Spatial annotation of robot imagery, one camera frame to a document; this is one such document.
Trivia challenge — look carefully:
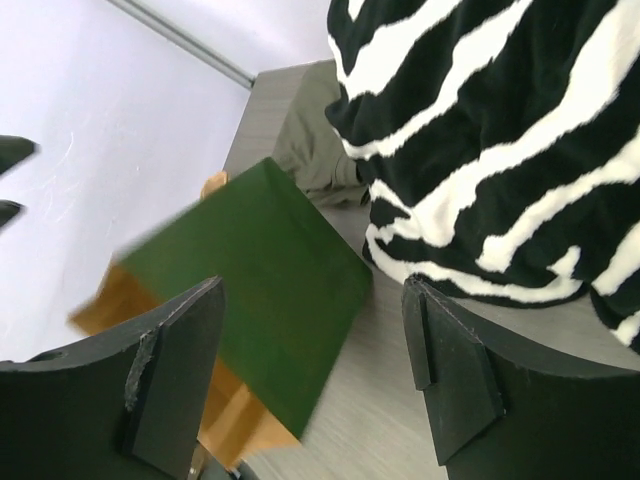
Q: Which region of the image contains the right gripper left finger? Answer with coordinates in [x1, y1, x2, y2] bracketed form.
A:
[1, 278, 226, 479]

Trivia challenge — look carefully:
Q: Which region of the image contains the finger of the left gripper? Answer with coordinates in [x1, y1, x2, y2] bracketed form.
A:
[0, 135, 39, 175]
[0, 200, 23, 229]

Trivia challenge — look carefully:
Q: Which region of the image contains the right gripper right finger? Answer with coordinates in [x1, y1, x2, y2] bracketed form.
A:
[402, 277, 639, 479]

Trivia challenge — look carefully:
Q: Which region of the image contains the green paper gift bag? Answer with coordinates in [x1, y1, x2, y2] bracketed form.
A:
[71, 158, 372, 467]

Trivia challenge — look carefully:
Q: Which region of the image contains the zebra print pillow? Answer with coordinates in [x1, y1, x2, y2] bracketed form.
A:
[326, 1, 639, 350]

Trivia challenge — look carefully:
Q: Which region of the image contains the olive green folded cloth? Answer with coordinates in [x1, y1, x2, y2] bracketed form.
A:
[272, 61, 369, 206]

